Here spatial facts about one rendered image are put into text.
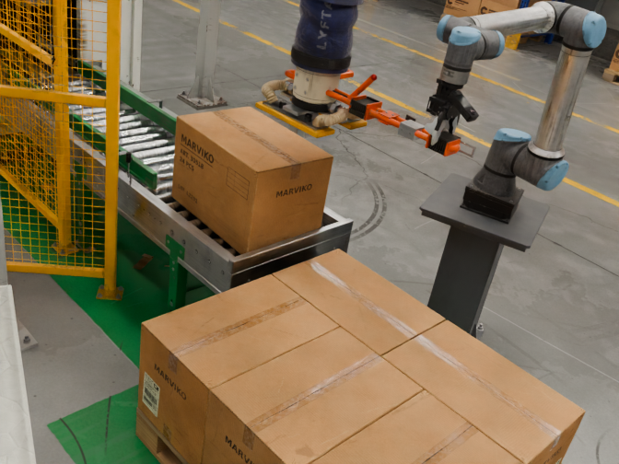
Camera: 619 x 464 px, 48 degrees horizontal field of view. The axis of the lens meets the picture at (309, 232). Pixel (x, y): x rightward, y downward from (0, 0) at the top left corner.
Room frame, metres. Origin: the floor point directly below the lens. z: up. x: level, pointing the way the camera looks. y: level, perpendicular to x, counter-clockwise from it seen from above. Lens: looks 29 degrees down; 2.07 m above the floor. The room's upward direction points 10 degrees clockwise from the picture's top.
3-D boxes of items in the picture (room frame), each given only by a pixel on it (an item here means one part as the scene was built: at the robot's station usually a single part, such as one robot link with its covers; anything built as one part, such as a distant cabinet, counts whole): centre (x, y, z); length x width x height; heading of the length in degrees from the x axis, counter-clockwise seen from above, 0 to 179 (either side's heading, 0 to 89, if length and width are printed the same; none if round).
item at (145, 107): (3.74, 1.02, 0.60); 1.60 x 0.10 x 0.09; 48
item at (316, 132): (2.50, 0.13, 1.16); 0.34 x 0.10 x 0.05; 51
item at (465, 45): (2.22, -0.37, 1.58); 0.10 x 0.09 x 0.12; 134
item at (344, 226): (2.53, 0.05, 0.58); 0.70 x 0.03 x 0.06; 138
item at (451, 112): (2.22, -0.37, 1.41); 0.09 x 0.08 x 0.12; 50
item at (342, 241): (2.53, 0.05, 0.47); 0.70 x 0.03 x 0.15; 138
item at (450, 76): (2.21, -0.37, 1.49); 0.10 x 0.09 x 0.05; 140
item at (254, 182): (2.75, 0.31, 0.75); 0.60 x 0.40 x 0.40; 45
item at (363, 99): (2.41, -0.12, 1.27); 0.10 x 0.08 x 0.06; 141
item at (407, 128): (2.28, -0.29, 1.26); 0.07 x 0.07 x 0.04; 51
